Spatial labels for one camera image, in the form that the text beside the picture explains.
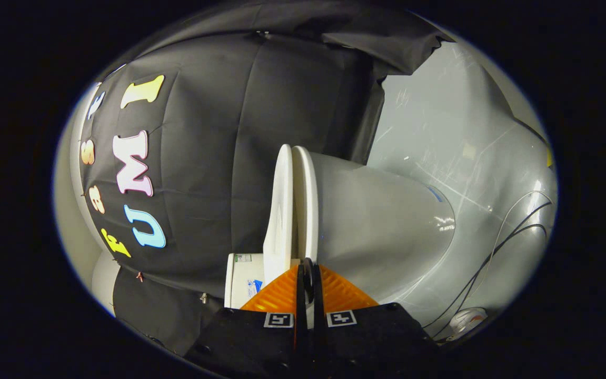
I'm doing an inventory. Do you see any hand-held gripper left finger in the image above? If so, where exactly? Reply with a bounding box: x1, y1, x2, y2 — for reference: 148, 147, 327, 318
183, 264, 307, 379

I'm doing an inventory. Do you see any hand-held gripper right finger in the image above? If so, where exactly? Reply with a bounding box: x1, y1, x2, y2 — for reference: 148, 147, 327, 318
311, 263, 439, 379

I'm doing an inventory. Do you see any white toilet lid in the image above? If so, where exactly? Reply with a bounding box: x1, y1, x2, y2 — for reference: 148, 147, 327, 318
263, 144, 295, 287

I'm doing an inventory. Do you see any white toilet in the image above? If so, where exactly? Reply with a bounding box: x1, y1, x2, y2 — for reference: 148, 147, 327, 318
224, 146, 456, 330

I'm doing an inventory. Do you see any white round device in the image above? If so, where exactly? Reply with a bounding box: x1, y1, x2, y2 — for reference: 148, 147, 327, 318
448, 307, 489, 335

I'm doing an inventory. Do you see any black backdrop cloth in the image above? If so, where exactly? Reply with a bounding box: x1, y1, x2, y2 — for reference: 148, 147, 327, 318
79, 3, 453, 358

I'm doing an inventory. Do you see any black cable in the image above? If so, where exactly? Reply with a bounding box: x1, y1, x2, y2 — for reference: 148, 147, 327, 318
423, 202, 553, 330
432, 224, 548, 338

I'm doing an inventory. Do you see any white cable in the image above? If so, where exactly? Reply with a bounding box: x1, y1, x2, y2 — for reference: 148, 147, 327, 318
479, 191, 554, 280

